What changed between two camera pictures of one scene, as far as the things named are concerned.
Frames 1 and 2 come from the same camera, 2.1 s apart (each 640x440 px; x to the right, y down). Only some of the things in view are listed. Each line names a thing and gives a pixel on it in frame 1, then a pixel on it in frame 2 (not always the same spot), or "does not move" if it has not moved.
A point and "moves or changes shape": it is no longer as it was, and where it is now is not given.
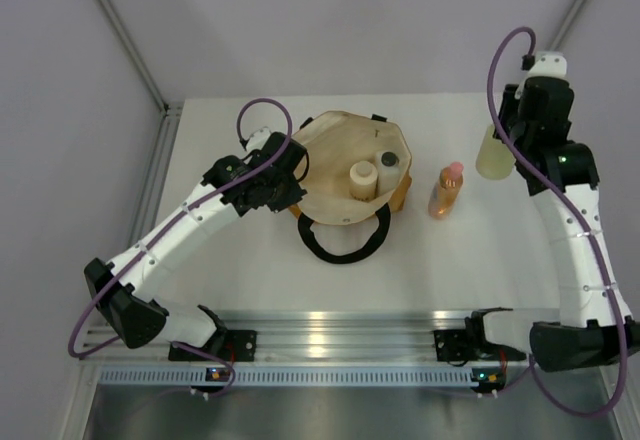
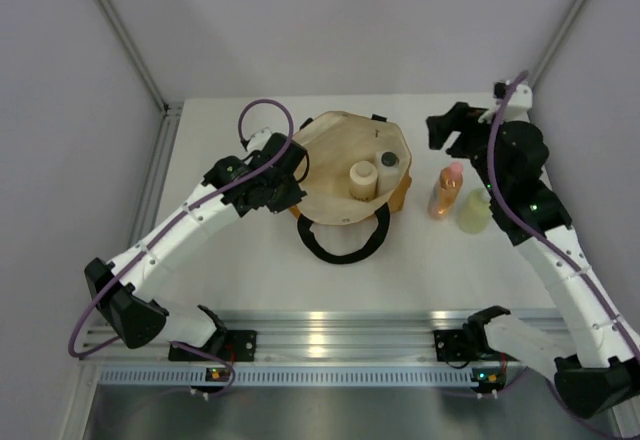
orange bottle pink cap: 450,181 does not move
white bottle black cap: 388,171 does not move
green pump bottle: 495,159 moves or changes shape
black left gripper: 293,196 does not move
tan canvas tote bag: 333,141 does not move
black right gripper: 509,102 -> 459,119
